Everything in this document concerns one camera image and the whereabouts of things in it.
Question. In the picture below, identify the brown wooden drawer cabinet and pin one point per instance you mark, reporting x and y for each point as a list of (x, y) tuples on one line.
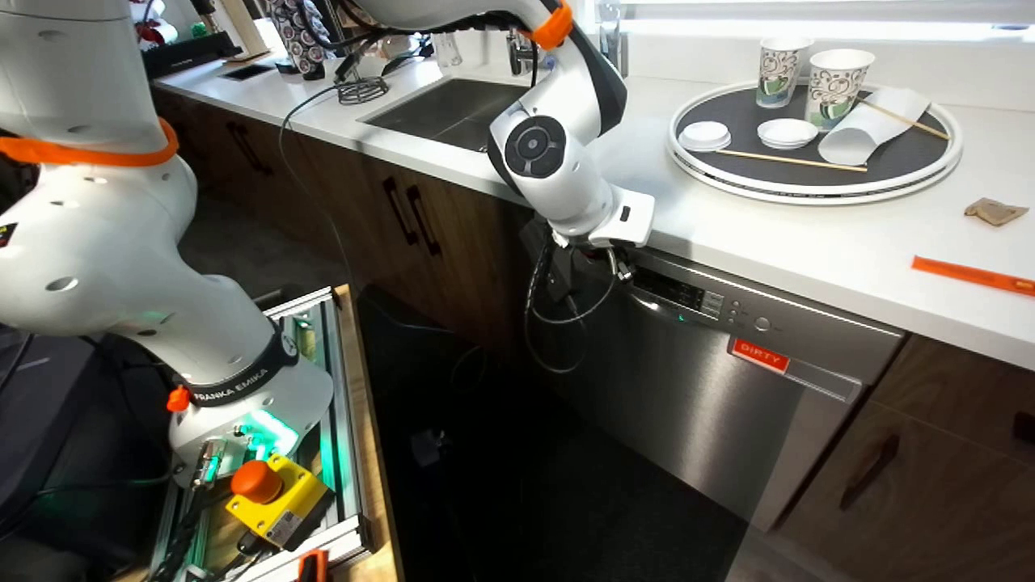
[(939, 473)]

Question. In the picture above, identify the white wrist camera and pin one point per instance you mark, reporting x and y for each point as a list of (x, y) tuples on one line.
[(629, 215)]

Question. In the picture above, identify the wooden chopstick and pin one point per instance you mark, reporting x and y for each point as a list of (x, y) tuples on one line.
[(916, 124), (794, 161)]

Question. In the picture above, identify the round black tray white rim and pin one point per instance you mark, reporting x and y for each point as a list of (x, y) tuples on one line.
[(909, 163)]

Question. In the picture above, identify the steel kitchen sink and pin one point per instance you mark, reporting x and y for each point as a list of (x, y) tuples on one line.
[(440, 115)]

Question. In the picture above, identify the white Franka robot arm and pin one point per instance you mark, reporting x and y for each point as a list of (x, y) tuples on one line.
[(85, 238)]

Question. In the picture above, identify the chrome faucet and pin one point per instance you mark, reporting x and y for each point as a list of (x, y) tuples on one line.
[(616, 44)]

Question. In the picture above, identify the tall patterned paper cup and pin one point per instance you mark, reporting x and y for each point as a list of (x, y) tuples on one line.
[(777, 73)]

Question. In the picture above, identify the stainless steel dishwasher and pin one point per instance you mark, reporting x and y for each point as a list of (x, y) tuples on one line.
[(698, 409)]

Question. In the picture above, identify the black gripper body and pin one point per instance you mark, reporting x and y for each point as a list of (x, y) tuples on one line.
[(571, 277)]

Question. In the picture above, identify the patterned ceramic cup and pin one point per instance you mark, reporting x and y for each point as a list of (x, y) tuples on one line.
[(831, 87)]

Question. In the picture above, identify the orange ruler strip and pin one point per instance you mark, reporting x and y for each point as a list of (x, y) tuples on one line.
[(971, 277)]

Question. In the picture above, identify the yellow emergency stop box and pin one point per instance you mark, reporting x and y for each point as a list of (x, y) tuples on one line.
[(277, 502)]

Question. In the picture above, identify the small white bowl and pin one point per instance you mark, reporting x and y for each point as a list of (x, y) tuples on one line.
[(785, 135), (707, 138)]

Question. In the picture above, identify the red dirty magnet sign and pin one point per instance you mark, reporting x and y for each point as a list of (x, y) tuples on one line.
[(756, 357)]

